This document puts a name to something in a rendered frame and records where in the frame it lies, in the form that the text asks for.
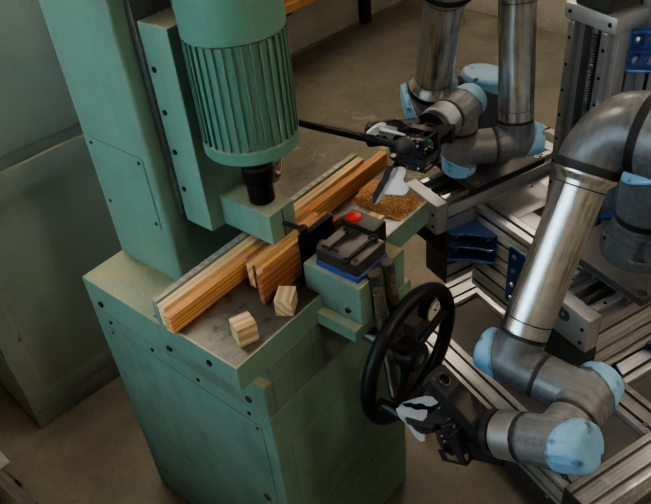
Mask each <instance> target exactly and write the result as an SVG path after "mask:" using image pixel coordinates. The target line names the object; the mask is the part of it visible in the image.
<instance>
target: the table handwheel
mask: <svg viewBox="0 0 651 504"><path fill-rule="evenodd" d="M430 297H436V298H438V300H439V303H440V308H441V309H440V310H439V311H438V313H437V314H436V315H435V317H434V318H433V319H432V321H431V322H430V323H429V325H428V326H427V327H426V328H425V329H424V330H423V332H422V333H421V334H420V335H419V336H418V337H417V339H415V338H413V337H411V336H409V335H406V336H404V337H402V338H399V337H397V336H395V335H396V333H397V332H398V330H399V328H400V327H401V325H402V324H403V322H404V321H405V320H406V318H407V317H408V316H409V315H410V313H411V312H412V311H413V310H414V309H415V308H416V307H417V306H418V305H419V304H420V303H422V302H423V301H424V300H426V299H428V298H430ZM454 321H455V303H454V299H453V296H452V293H451V291H450V290H449V289H448V288H447V287H446V286H445V285H444V284H442V283H440V282H426V283H423V284H421V285H419V286H417V287H416V288H414V289H413V290H411V291H410V292H409V293H408V294H406V295H405V296H404V297H403V298H402V299H401V300H400V301H399V303H398V304H397V305H396V306H395V307H394V309H393V310H392V311H391V313H390V314H389V315H388V317H387V318H386V320H385V322H384V323H383V325H382V327H381V328H380V330H379V332H378V331H377V327H376V326H375V325H374V326H373V327H372V328H371V329H370V330H369V331H368V332H367V333H366V334H365V335H364V336H363V337H362V338H361V340H363V341H365V342H367V343H369V344H371V345H372V347H371V349H370V352H369V354H368V357H367V360H366V363H365V367H364V370H363V375H362V380H361V389H360V398H361V406H362V409H363V412H364V414H365V416H366V417H367V418H368V420H369V421H371V422H372V423H374V424H376V425H389V424H392V423H394V422H396V421H398V420H397V419H395V418H393V417H391V416H390V415H389V414H387V413H386V412H385V411H383V410H380V409H379V408H378V406H377V401H376V390H377V382H378V377H379V373H380V370H381V366H382V363H383V361H384V358H385V355H386V353H388V354H390V355H392V359H393V363H394V364H396V365H398V366H400V367H401V368H402V373H401V378H400V383H399V388H398V392H397V396H396V401H395V403H396V404H398V405H400V404H402V403H403V402H405V401H408V400H411V399H414V398H418V397H422V396H424V394H425V393H426V391H427V390H426V389H425V388H424V387H423V381H424V379H425V378H426V377H427V376H428V375H429V374H430V373H431V372H432V371H433V370H434V369H435V368H436V367H437V366H439V365H442V362H443V360H444V358H445V355H446V353H447V350H448V347H449V344H450V341H451V337H452V333H453V328H454ZM439 324H440V325H439ZM438 325H439V330H438V335H437V338H436V341H435V344H434V347H433V350H432V352H431V355H430V357H429V359H428V361H427V358H428V354H429V350H428V346H427V344H425V342H426V341H427V340H428V338H429V337H430V336H431V334H432V333H433V332H434V330H435V329H436V328H437V326H438ZM426 361H427V363H426ZM425 363H426V365H425V367H424V369H423V371H422V373H421V374H420V376H419V378H418V379H417V381H416V382H415V384H414V385H413V386H412V388H411V389H410V390H409V392H408V393H407V394H406V390H407V386H408V382H409V378H410V374H411V373H415V372H417V371H419V370H421V369H422V367H423V366H424V364H425Z"/></svg>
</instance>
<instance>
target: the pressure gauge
mask: <svg viewBox="0 0 651 504"><path fill-rule="evenodd" d="M437 303H438V305H437ZM436 306H437V308H436ZM434 309H436V311H434ZM440 309H441V308H440V303H439V301H438V298H436V297H430V298H428V299H426V300H424V301H423V302H422V303H420V304H419V307H418V316H419V317H420V318H421V319H422V320H423V323H426V322H431V321H432V319H433V318H434V317H435V315H436V314H437V313H438V311H439V310H440Z"/></svg>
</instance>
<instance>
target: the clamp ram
mask: <svg viewBox="0 0 651 504"><path fill-rule="evenodd" d="M332 234H334V223H333V215H331V214H329V213H326V214H325V215H324V216H323V217H321V218H320V219H319V220H318V221H316V222H315V223H314V224H312V225H311V226H310V227H309V228H308V232H307V233H306V234H304V235H302V234H300V235H298V244H299V251H300V258H301V265H302V272H304V265H303V264H304V262H305V261H307V260H308V259H309V258H310V257H312V256H313V255H314V254H315V253H316V247H318V246H319V245H320V244H321V243H323V242H324V241H325V240H326V239H328V238H329V237H330V236H331V235H332ZM304 273H305V272H304Z"/></svg>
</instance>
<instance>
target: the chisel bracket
mask: <svg viewBox="0 0 651 504"><path fill-rule="evenodd" d="M220 201H221V205H222V210H223V214H224V219H225V223H227V224H229V225H231V226H233V227H235V228H238V229H240V230H242V231H244V232H246V233H248V234H250V235H253V236H255V237H257V238H259V239H261V240H263V241H265V242H268V243H270V244H272V245H275V244H276V243H278V242H279V241H280V240H282V239H283V238H284V237H286V236H287V235H288V234H289V233H291V232H292V231H293V230H295V229H293V228H290V227H287V226H284V225H282V222H283V221H284V220H285V221H288V222H291V223H294V224H296V218H295V211H294V203H293V200H292V199H290V198H288V197H285V196H283V195H280V194H278V193H276V192H275V199H274V200H273V201H272V202H271V203H269V204H266V205H254V204H252V203H251V202H250V201H249V196H248V191H247V186H246V185H245V184H244V181H243V180H241V181H240V182H238V183H237V184H235V185H234V186H232V187H231V188H229V189H228V190H226V191H225V192H224V193H222V194H221V195H220Z"/></svg>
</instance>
